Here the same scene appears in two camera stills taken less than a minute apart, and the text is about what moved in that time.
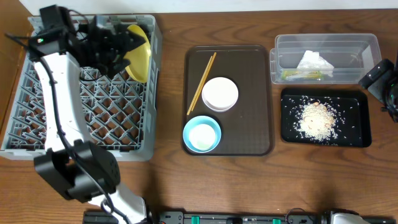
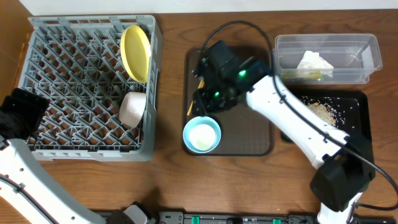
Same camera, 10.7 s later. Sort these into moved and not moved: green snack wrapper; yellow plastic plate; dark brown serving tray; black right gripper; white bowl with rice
Moved: black right gripper; white bowl with rice
Not moved: yellow plastic plate; dark brown serving tray; green snack wrapper
